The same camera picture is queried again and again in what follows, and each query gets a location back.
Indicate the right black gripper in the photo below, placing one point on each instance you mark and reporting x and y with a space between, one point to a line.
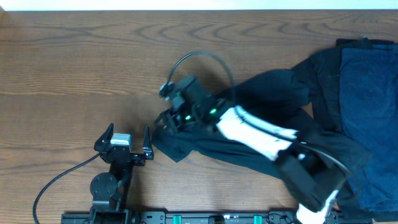
170 119

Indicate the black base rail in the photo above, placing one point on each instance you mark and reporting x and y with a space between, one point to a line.
276 217

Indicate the blue garment in pile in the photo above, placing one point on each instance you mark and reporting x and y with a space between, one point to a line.
368 107

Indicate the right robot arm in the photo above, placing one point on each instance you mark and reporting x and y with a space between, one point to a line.
220 129

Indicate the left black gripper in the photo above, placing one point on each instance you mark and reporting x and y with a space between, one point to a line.
104 145

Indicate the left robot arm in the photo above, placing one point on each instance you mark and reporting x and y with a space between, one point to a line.
110 189

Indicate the dark teal t-shirt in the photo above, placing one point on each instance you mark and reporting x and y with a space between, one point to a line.
277 97

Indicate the black garment in pile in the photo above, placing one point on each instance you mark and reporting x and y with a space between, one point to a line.
321 73

